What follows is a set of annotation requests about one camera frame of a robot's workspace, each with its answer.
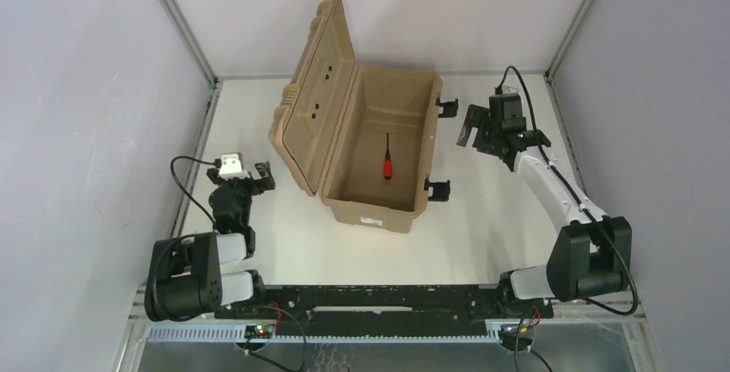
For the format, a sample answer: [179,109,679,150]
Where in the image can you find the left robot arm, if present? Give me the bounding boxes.
[144,162,275,322]

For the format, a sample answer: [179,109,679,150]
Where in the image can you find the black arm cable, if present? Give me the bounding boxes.
[494,65,639,318]
[170,155,224,228]

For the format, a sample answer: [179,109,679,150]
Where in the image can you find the black mounting base rail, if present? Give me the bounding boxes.
[214,284,554,339]

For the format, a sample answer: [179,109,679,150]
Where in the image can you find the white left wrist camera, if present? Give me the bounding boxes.
[215,152,251,180]

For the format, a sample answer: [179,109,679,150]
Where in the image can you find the red black screwdriver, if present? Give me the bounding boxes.
[383,133,393,180]

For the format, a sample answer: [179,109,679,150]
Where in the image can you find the upper black box latch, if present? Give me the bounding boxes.
[436,97,460,119]

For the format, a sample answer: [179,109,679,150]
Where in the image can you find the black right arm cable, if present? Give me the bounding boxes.
[494,65,639,318]

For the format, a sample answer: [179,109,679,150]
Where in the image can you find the black box latch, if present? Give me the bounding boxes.
[436,97,460,119]
[424,178,451,202]

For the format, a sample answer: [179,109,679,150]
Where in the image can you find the aluminium frame rail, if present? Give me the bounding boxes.
[158,0,220,239]

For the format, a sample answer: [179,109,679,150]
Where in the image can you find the lower black box latch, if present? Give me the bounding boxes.
[424,178,451,202]

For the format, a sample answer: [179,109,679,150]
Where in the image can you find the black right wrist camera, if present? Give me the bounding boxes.
[489,93,524,126]

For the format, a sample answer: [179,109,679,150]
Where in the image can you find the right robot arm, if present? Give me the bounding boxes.
[269,96,631,301]

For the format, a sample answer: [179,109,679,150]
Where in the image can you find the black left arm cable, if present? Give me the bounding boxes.
[170,155,224,228]

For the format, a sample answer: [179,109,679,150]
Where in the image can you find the grey cable duct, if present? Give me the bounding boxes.
[147,324,501,344]

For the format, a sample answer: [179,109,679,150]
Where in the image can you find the tan plastic tool box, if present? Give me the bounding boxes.
[269,0,442,233]

